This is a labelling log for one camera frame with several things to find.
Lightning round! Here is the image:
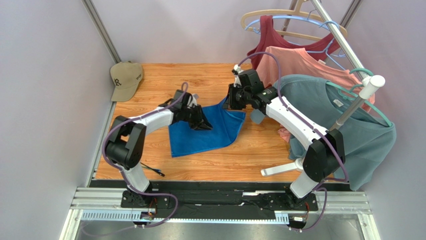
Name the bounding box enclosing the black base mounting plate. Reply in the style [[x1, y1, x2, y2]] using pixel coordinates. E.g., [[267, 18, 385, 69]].
[[89, 180, 314, 217]]

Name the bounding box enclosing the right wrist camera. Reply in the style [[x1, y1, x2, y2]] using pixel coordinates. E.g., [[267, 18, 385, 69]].
[[232, 64, 265, 94]]

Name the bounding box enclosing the aluminium frame rail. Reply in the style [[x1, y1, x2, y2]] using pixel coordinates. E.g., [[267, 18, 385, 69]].
[[70, 188, 377, 231]]

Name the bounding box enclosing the blue cloth napkin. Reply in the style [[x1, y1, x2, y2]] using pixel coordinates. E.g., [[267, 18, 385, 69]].
[[168, 100, 246, 158]]

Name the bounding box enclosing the teal t-shirt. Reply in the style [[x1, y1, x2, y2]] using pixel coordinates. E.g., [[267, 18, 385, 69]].
[[273, 74, 397, 191]]

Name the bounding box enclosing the maroon tank top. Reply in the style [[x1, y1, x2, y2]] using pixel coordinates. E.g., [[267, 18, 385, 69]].
[[247, 15, 340, 61]]

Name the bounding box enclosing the beige baseball cap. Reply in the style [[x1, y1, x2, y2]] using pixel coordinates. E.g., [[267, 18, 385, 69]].
[[110, 61, 144, 102]]

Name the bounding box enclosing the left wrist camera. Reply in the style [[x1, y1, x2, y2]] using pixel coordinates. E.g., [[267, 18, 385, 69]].
[[181, 92, 198, 108]]

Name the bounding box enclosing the teal green hanger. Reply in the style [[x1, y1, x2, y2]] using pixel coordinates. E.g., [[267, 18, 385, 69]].
[[327, 68, 393, 130]]

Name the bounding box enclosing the salmon pink t-shirt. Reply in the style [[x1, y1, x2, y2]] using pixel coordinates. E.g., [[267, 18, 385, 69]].
[[256, 46, 377, 143]]

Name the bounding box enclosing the metal clothes rack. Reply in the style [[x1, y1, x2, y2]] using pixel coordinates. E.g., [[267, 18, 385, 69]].
[[260, 0, 386, 177]]

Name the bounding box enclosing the beige wooden hanger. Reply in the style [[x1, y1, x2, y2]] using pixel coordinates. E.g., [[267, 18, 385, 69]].
[[240, 0, 348, 42]]

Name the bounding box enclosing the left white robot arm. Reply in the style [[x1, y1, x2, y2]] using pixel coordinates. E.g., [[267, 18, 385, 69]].
[[101, 96, 213, 197]]

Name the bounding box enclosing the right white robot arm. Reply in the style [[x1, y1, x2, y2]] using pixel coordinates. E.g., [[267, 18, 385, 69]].
[[222, 83, 346, 199]]

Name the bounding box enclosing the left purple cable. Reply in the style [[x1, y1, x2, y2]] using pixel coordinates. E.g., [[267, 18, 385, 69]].
[[81, 81, 189, 234]]

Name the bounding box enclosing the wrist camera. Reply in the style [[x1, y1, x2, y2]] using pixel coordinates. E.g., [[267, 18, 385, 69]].
[[232, 64, 265, 94], [181, 92, 198, 108]]

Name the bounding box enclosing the light blue hanger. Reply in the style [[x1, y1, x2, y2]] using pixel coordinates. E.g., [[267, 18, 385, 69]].
[[242, 16, 355, 71]]

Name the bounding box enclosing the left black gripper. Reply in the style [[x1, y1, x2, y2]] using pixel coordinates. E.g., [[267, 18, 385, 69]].
[[181, 104, 213, 131]]

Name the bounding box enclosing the black fork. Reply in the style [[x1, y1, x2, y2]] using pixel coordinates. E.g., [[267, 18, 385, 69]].
[[140, 162, 166, 177]]

